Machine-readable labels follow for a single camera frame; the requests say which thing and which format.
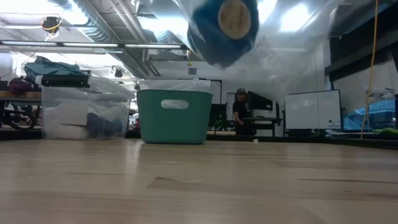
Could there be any green plastic bin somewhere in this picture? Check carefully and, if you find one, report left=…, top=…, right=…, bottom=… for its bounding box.
left=136, top=89, right=214, bottom=145

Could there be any blue bandage roll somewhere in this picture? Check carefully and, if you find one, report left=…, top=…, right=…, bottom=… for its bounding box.
left=187, top=0, right=261, bottom=68

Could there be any clear plastic zip bag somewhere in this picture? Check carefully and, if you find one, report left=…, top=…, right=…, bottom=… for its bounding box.
left=174, top=0, right=343, bottom=100

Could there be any black computer case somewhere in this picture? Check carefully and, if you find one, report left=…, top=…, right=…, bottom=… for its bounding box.
left=208, top=103, right=228, bottom=128

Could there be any person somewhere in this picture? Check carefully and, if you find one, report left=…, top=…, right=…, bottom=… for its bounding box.
left=232, top=87, right=257, bottom=136

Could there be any black computer monitor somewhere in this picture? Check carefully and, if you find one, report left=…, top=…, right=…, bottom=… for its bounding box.
left=247, top=90, right=274, bottom=111

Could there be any black standing desk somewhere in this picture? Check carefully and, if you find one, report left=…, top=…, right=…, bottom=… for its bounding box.
left=242, top=93, right=284, bottom=138

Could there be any white whiteboard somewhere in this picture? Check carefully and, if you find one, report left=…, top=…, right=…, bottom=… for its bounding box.
left=284, top=89, right=342, bottom=131

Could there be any clear plastic storage box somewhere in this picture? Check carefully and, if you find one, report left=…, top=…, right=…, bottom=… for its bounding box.
left=35, top=75, right=136, bottom=140

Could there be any long ceiling light strip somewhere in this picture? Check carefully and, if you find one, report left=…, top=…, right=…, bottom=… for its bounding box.
left=0, top=39, right=187, bottom=50

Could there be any teal cloth pile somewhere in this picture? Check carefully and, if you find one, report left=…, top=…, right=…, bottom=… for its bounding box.
left=24, top=55, right=91, bottom=82

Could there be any purple bag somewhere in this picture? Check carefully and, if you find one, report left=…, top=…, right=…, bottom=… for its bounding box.
left=7, top=77, right=34, bottom=96

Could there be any wooden bench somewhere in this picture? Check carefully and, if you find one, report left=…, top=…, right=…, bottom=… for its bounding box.
left=0, top=90, right=43, bottom=103

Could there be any green object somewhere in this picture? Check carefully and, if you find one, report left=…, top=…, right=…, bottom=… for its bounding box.
left=373, top=126, right=398, bottom=138

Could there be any ceiling device with yellow cord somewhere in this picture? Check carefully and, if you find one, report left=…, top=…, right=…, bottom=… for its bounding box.
left=41, top=16, right=63, bottom=40

